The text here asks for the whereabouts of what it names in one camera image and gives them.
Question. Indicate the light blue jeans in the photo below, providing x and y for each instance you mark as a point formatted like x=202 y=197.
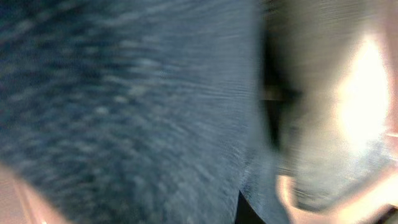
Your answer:
x=330 y=61

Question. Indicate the clear plastic storage bin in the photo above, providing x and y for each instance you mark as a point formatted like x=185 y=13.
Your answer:
x=366 y=206

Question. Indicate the dark blue jeans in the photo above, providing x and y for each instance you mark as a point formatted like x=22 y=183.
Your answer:
x=138 y=111

